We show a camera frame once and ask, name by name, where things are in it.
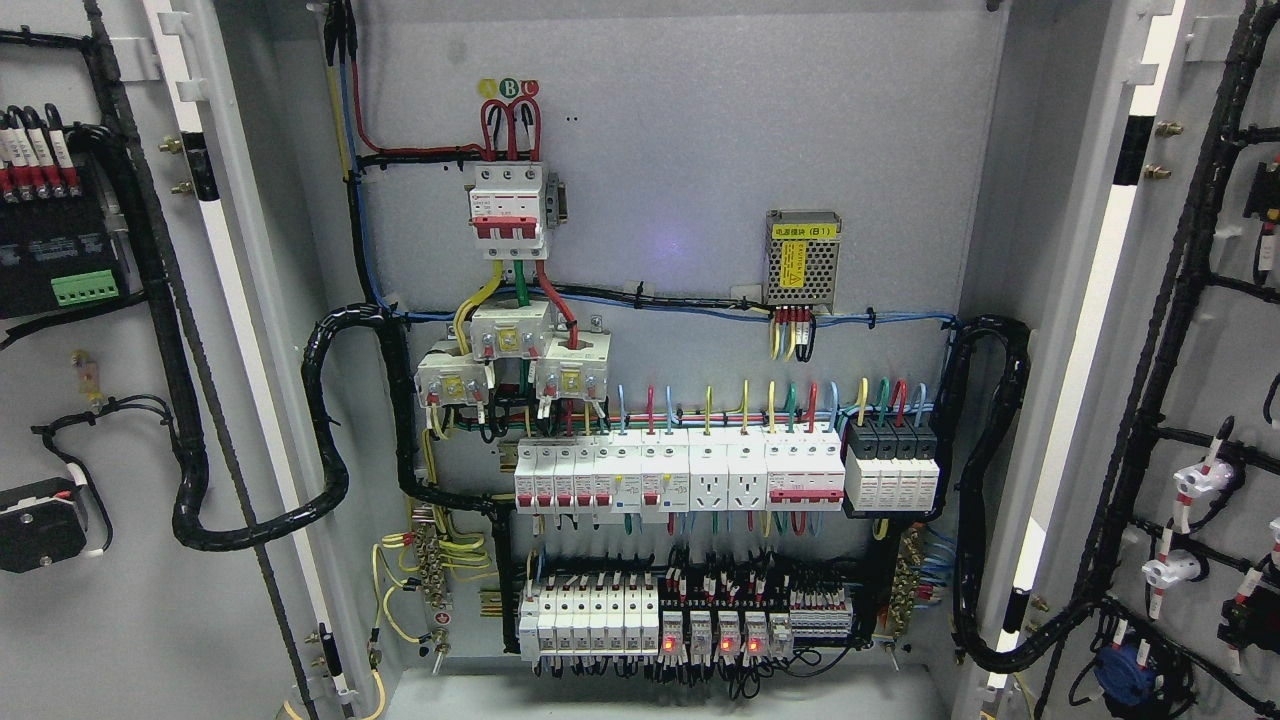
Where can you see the metal mesh power supply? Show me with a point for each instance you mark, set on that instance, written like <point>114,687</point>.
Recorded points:
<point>802,248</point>

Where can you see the black surge protector modules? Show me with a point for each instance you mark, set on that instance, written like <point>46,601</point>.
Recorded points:
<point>890,472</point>

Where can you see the black digital power meter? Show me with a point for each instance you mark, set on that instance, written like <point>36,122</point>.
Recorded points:
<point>61,253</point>

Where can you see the white lower breaker row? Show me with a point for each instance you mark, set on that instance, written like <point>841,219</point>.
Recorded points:
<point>572,619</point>

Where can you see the relay row with red leds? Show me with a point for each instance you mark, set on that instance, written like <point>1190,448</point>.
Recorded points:
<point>703,639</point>

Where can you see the red white main breaker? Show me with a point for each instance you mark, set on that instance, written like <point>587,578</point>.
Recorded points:
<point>514,205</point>

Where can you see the white current transformers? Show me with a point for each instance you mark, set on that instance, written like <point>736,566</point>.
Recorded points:
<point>505,338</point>

